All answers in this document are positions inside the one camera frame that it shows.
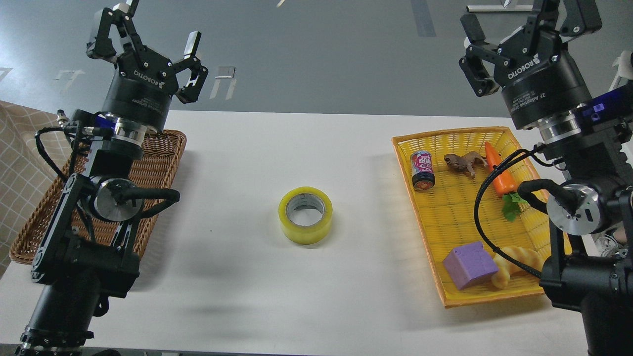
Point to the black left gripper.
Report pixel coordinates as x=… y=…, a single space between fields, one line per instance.
x=141 y=89

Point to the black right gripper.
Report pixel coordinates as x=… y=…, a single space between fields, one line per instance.
x=544 y=79

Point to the yellow tape roll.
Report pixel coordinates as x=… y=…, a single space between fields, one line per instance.
x=305 y=215

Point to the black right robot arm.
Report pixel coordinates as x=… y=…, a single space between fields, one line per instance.
x=590 y=214

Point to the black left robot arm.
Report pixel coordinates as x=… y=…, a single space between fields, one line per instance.
x=86 y=254

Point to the white stand base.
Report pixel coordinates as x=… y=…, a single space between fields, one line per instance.
x=504 y=6

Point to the brown wicker basket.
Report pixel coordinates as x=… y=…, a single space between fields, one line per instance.
x=157 y=169

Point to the brown toy animal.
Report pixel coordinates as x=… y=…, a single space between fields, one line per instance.
x=464 y=164

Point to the yellow plastic basket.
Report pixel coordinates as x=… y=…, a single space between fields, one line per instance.
x=444 y=213

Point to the beige checkered cloth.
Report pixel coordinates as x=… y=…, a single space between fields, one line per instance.
x=24 y=175

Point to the small soda can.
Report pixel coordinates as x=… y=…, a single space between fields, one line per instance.
x=422 y=177

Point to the toy croissant bread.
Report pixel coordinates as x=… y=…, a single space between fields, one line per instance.
x=507 y=268

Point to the purple foam block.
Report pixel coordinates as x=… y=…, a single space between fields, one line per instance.
x=469 y=265

